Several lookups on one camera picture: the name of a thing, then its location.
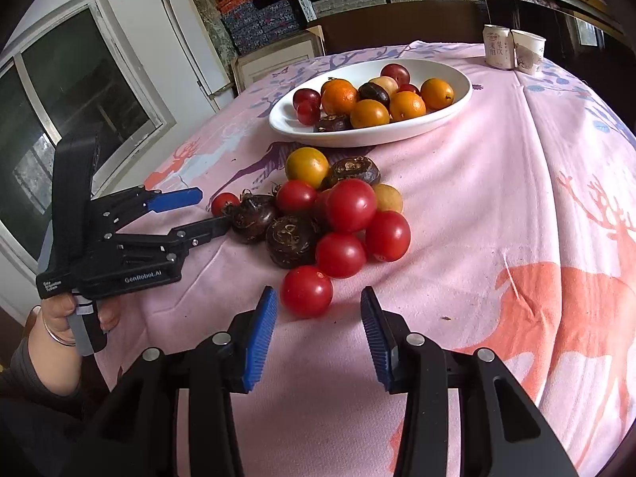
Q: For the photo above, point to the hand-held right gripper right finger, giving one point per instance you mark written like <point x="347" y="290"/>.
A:
<point x="378" y="343"/>

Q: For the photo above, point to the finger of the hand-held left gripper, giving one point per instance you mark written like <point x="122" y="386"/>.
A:
<point x="198" y="232"/>
<point x="174" y="198"/>

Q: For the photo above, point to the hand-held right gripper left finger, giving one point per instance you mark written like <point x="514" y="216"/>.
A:
<point x="258" y="343"/>

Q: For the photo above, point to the dark brown water chestnut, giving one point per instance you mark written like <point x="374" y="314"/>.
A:
<point x="290" y="241"/>
<point x="332" y="122"/>
<point x="252" y="217"/>
<point x="373" y="93"/>
<point x="354" y="171"/>

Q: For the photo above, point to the glossy red tomato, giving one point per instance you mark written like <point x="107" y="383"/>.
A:
<point x="408" y="88"/>
<point x="308" y="114"/>
<point x="306" y="290"/>

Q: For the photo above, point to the yellow-orange round fruit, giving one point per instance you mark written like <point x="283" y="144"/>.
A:
<point x="307" y="165"/>

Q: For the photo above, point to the pile of cherry tomatoes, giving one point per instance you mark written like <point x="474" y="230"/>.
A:
<point x="351" y="204"/>

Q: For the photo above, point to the pale yellow round fruit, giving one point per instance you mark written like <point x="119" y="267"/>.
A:
<point x="388" y="198"/>
<point x="383" y="83"/>

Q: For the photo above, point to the dark red plum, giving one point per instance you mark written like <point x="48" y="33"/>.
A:
<point x="306" y="97"/>
<point x="395" y="73"/>

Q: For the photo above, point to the large orange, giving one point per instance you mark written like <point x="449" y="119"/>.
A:
<point x="407" y="105"/>
<point x="339" y="95"/>

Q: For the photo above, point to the small smooth orange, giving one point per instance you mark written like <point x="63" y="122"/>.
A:
<point x="369" y="113"/>
<point x="437" y="93"/>

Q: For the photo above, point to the white plate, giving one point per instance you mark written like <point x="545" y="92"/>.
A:
<point x="447" y="109"/>

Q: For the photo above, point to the person's left hand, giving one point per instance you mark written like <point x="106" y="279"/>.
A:
<point x="57" y="315"/>

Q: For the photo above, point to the white framed window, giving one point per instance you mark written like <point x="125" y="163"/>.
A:
<point x="74" y="104"/>

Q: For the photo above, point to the pink deer print tablecloth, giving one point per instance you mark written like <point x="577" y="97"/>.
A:
<point x="472" y="238"/>

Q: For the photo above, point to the white leaning board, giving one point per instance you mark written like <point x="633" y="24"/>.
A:
<point x="196" y="54"/>

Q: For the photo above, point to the green marbled panel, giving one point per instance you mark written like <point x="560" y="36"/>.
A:
<point x="213" y="35"/>

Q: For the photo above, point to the white framed beige panel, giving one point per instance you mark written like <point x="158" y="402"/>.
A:
<point x="278" y="59"/>

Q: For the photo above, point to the blue patterned box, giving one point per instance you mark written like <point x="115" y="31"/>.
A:
<point x="243" y="32"/>
<point x="276" y="20"/>

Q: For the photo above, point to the orange patterned box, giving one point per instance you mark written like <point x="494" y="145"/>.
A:
<point x="236" y="2"/>

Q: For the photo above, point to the person's dark clothing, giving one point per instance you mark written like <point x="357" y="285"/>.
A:
<point x="30" y="437"/>

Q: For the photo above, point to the brown wooden board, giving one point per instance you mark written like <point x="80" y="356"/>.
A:
<point x="397" y="25"/>

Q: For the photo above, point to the pink drink can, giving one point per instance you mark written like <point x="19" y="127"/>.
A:
<point x="498" y="47"/>

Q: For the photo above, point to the white paper cup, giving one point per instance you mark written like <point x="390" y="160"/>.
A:
<point x="529" y="52"/>

